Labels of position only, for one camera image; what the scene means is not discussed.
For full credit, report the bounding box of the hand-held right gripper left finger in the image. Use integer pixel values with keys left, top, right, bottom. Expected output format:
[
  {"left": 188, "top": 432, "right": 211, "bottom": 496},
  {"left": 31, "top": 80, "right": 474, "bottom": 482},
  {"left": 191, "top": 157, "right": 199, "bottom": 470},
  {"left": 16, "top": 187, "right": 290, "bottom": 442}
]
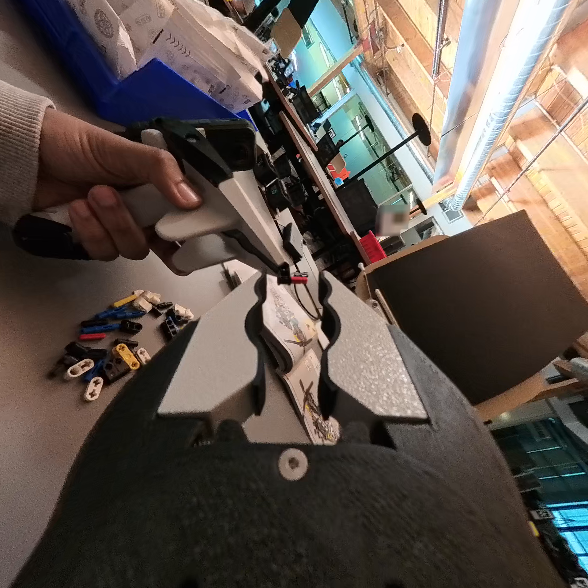
[{"left": 157, "top": 273, "right": 268, "bottom": 425}]

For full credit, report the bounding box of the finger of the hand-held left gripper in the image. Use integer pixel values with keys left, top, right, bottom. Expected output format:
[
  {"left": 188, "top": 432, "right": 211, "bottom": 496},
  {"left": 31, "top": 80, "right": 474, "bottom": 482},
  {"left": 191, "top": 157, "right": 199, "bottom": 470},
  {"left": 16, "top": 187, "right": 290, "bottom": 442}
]
[
  {"left": 155, "top": 171, "right": 296, "bottom": 276},
  {"left": 166, "top": 235, "right": 281, "bottom": 276}
]

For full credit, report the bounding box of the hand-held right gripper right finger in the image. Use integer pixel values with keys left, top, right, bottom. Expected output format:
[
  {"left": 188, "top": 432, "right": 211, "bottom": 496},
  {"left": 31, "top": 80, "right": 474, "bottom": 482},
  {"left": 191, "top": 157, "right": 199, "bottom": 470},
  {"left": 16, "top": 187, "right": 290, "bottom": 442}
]
[{"left": 318, "top": 270, "right": 429, "bottom": 425}]

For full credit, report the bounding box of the person's left forearm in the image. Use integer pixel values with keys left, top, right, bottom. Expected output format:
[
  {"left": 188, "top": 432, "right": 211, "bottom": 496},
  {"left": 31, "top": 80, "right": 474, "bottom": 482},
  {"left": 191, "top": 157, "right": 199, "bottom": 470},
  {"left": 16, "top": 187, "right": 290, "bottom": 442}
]
[{"left": 0, "top": 80, "right": 57, "bottom": 227}]

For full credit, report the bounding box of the lego instruction booklet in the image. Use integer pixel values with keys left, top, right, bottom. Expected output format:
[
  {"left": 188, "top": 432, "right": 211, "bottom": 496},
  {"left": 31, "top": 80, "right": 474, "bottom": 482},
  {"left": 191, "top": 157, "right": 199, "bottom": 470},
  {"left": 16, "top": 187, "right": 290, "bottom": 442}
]
[{"left": 259, "top": 275, "right": 341, "bottom": 445}]

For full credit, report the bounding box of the pile of small lego pieces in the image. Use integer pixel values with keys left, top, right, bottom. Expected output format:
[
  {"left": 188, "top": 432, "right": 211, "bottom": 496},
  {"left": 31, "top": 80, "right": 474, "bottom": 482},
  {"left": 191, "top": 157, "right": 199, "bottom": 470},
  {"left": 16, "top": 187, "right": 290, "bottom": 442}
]
[{"left": 50, "top": 288, "right": 194, "bottom": 402}]

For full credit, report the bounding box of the person's left hand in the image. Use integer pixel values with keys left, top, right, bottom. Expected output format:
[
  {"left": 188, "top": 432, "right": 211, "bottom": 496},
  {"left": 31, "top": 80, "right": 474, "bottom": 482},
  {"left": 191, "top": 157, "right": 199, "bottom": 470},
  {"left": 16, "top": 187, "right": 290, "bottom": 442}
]
[{"left": 31, "top": 109, "right": 204, "bottom": 262}]

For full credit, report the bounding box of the black power adapter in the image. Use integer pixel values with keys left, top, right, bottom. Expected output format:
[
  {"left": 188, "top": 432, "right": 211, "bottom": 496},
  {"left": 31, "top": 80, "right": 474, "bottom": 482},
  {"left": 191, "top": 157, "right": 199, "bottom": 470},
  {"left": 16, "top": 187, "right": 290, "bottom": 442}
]
[{"left": 281, "top": 223, "right": 303, "bottom": 259}]

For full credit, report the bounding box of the blue plastic bin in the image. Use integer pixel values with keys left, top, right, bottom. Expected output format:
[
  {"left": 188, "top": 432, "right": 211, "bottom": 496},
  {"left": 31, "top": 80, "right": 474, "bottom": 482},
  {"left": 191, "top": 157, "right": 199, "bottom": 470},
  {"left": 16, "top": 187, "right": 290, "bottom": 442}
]
[{"left": 18, "top": 0, "right": 251, "bottom": 129}]

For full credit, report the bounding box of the long wooden office table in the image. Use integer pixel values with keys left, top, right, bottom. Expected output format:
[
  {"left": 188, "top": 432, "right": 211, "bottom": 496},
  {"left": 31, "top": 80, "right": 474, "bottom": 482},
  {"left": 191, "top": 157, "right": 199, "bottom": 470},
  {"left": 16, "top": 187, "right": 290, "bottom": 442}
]
[{"left": 264, "top": 69, "right": 368, "bottom": 251}]

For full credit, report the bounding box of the bundle of white printed bags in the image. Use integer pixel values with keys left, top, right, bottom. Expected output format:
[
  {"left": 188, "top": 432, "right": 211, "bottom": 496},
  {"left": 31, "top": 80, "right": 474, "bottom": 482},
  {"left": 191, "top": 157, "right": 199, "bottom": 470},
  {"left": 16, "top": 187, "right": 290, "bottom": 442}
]
[{"left": 64, "top": 0, "right": 269, "bottom": 113}]

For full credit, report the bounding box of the dark cardboard board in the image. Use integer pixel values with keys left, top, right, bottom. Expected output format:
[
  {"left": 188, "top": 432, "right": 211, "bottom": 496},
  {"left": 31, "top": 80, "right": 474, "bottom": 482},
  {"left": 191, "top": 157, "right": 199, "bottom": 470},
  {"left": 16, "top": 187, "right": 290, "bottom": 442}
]
[{"left": 356, "top": 209, "right": 588, "bottom": 421}]

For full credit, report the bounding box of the red plastic bin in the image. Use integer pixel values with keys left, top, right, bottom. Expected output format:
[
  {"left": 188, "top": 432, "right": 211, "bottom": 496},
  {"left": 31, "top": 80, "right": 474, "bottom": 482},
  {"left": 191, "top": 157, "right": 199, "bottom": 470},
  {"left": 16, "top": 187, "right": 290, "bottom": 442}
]
[{"left": 358, "top": 230, "right": 387, "bottom": 263}]

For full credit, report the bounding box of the black pole with round disc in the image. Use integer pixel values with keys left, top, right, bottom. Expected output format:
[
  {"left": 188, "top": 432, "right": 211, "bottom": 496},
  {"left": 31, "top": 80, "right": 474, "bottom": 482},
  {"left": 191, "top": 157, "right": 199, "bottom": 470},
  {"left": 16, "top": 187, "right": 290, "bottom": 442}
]
[{"left": 347, "top": 112, "right": 433, "bottom": 182}]

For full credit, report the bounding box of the black cable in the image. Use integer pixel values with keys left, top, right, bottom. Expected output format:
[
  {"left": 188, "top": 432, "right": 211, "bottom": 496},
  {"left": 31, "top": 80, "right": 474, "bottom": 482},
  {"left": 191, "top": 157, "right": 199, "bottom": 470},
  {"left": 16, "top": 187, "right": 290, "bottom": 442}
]
[{"left": 294, "top": 281, "right": 323, "bottom": 321}]

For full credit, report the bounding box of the silver ventilation duct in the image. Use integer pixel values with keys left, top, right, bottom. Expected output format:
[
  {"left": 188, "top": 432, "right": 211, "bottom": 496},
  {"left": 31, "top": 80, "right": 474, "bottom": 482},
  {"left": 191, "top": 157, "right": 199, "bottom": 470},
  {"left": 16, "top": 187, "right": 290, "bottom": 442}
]
[{"left": 432, "top": 0, "right": 572, "bottom": 214}]

